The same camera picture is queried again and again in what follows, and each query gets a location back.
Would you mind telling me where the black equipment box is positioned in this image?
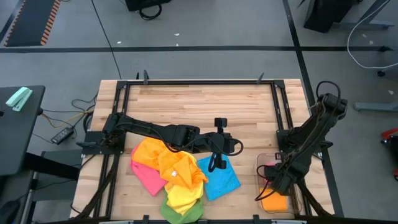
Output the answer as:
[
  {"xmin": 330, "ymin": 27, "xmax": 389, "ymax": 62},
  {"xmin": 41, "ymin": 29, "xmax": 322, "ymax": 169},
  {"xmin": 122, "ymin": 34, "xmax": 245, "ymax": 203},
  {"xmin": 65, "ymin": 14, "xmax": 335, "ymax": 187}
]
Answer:
[{"xmin": 124, "ymin": 0, "xmax": 172, "ymax": 12}]

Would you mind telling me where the black desk base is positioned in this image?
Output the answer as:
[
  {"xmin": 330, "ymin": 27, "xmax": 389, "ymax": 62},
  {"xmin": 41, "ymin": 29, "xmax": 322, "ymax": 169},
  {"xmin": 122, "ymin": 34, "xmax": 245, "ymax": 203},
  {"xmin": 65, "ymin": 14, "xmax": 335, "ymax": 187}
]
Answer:
[{"xmin": 303, "ymin": 0, "xmax": 396, "ymax": 34}]

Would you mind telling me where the coiled black cable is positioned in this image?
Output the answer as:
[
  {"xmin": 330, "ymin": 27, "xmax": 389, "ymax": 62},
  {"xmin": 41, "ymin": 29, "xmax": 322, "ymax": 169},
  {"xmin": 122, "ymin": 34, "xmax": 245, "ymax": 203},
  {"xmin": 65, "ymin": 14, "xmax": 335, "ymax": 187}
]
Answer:
[{"xmin": 138, "ymin": 2, "xmax": 163, "ymax": 21}]

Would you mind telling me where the black power adapter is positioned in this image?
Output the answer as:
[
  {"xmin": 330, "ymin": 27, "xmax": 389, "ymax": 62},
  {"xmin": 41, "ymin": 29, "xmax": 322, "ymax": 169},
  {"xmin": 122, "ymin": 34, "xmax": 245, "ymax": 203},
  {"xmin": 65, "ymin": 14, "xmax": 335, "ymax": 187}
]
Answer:
[{"xmin": 50, "ymin": 126, "xmax": 75, "ymax": 146}]

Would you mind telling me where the yellow microfiber towel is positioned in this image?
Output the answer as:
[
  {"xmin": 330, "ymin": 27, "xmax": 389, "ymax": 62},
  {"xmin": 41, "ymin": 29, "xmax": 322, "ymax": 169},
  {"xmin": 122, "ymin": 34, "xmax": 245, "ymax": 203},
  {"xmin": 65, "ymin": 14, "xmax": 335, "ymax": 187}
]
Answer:
[{"xmin": 164, "ymin": 155, "xmax": 205, "ymax": 216}]

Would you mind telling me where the orange microfiber towel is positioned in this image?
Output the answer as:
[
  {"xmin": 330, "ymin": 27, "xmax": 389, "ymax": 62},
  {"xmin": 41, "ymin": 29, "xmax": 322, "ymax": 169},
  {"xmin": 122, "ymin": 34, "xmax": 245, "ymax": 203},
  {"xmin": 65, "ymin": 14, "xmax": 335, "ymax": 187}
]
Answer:
[
  {"xmin": 157, "ymin": 148, "xmax": 208, "ymax": 187},
  {"xmin": 259, "ymin": 186, "xmax": 289, "ymax": 213},
  {"xmin": 132, "ymin": 136, "xmax": 178, "ymax": 171}
]

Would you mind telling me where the blue microfiber towel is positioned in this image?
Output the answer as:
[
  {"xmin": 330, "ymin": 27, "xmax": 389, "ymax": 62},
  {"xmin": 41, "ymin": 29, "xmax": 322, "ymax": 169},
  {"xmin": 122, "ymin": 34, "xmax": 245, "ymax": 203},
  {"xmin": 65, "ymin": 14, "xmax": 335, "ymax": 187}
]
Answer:
[{"xmin": 197, "ymin": 154, "xmax": 242, "ymax": 202}]

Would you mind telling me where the mint green stapler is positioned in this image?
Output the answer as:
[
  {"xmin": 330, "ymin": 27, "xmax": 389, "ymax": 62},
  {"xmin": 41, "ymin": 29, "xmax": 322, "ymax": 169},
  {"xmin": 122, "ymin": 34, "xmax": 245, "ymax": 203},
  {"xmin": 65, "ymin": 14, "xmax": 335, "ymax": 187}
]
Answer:
[{"xmin": 5, "ymin": 86, "xmax": 34, "ymax": 112}]

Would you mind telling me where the pink microfiber towel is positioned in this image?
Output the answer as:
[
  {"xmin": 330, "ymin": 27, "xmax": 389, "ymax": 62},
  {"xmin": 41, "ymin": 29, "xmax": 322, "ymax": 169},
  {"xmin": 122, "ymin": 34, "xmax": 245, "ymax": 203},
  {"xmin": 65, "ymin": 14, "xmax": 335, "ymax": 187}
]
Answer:
[
  {"xmin": 263, "ymin": 160, "xmax": 279, "ymax": 181},
  {"xmin": 129, "ymin": 145, "xmax": 169, "ymax": 197}
]

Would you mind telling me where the black cable bundle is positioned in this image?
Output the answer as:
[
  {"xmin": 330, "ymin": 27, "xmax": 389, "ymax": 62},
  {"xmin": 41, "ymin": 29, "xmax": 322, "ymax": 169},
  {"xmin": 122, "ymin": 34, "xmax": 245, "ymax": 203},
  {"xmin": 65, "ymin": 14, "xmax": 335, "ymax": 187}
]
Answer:
[
  {"xmin": 74, "ymin": 154, "xmax": 121, "ymax": 219},
  {"xmin": 294, "ymin": 179, "xmax": 332, "ymax": 218}
]

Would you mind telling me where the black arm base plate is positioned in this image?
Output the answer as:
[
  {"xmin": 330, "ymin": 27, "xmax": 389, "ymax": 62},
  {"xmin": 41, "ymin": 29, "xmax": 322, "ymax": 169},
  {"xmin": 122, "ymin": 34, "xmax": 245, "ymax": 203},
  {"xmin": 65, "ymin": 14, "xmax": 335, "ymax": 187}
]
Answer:
[
  {"xmin": 81, "ymin": 130, "xmax": 127, "ymax": 156},
  {"xmin": 276, "ymin": 129, "xmax": 333, "ymax": 155}
]

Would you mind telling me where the black aluminium table frame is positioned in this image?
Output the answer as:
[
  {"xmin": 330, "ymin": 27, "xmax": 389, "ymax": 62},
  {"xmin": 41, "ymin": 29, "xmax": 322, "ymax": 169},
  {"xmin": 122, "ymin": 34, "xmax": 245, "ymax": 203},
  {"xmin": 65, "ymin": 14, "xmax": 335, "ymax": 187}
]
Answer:
[{"xmin": 70, "ymin": 79, "xmax": 345, "ymax": 224}]

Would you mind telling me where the green microfiber towel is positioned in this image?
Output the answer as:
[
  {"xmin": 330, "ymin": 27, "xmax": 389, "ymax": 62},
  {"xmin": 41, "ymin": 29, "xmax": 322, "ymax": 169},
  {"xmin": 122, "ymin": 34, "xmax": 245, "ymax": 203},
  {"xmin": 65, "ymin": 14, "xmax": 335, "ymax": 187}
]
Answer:
[{"xmin": 159, "ymin": 194, "xmax": 205, "ymax": 224}]

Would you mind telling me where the grey desk foot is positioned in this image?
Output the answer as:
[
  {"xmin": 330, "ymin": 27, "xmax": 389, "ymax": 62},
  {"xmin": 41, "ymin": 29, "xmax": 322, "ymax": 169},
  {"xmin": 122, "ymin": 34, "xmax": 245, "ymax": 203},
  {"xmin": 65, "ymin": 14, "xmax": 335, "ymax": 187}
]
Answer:
[{"xmin": 354, "ymin": 101, "xmax": 398, "ymax": 113}]

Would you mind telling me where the yellow cable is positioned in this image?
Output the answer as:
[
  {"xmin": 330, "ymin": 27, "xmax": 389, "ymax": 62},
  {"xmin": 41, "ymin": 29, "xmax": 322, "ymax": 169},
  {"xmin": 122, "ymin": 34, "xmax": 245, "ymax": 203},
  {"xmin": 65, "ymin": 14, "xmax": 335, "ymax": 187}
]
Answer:
[{"xmin": 41, "ymin": 108, "xmax": 95, "ymax": 129}]

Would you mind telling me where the white floor cable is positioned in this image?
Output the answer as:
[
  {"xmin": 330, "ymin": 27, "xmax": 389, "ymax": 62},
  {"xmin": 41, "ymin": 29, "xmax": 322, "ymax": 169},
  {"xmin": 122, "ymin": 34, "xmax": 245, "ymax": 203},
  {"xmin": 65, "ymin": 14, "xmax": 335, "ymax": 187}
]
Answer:
[{"xmin": 346, "ymin": 0, "xmax": 398, "ymax": 70}]

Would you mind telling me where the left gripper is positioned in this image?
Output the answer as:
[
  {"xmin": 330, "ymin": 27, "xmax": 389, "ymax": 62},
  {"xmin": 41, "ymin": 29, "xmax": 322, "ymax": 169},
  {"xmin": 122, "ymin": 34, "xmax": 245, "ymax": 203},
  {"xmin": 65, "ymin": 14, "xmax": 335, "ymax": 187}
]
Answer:
[{"xmin": 198, "ymin": 117, "xmax": 237, "ymax": 170}]

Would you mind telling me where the clear plastic bin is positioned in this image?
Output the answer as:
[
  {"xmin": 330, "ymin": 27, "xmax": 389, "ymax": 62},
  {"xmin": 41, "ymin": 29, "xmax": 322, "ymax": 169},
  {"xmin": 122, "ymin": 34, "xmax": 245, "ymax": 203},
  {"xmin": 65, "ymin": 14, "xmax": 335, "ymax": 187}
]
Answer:
[{"xmin": 254, "ymin": 152, "xmax": 304, "ymax": 215}]

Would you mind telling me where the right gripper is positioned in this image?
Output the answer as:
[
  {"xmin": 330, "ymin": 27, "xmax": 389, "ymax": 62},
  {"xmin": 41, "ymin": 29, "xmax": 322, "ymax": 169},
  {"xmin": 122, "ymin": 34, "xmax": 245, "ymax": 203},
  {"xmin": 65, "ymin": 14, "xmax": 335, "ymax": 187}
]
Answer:
[{"xmin": 264, "ymin": 163, "xmax": 299, "ymax": 197}]

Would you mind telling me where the black orange-edged floor mat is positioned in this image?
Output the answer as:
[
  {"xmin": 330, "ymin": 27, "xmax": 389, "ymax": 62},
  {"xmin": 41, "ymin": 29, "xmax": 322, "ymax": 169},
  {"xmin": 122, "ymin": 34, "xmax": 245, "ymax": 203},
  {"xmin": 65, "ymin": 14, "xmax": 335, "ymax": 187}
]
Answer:
[{"xmin": 3, "ymin": 0, "xmax": 62, "ymax": 47}]

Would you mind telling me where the red cart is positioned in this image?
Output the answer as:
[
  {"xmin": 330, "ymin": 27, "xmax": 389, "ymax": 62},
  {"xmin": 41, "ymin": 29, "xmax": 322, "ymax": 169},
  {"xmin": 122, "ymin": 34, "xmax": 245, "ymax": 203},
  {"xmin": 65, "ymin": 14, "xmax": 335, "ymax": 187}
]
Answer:
[{"xmin": 381, "ymin": 127, "xmax": 398, "ymax": 182}]

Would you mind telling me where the black side desk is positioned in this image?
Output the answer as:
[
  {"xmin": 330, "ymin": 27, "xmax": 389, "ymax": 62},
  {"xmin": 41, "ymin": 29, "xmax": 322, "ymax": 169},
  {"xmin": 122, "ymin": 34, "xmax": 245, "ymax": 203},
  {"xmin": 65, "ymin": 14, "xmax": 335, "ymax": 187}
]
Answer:
[{"xmin": 0, "ymin": 85, "xmax": 46, "ymax": 177}]

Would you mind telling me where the black desk leg frame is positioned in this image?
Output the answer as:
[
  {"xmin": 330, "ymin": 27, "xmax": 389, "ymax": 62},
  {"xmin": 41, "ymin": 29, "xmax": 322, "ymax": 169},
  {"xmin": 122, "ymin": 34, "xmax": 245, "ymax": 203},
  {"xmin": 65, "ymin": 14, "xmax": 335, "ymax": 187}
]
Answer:
[{"xmin": 23, "ymin": 149, "xmax": 83, "ymax": 202}]

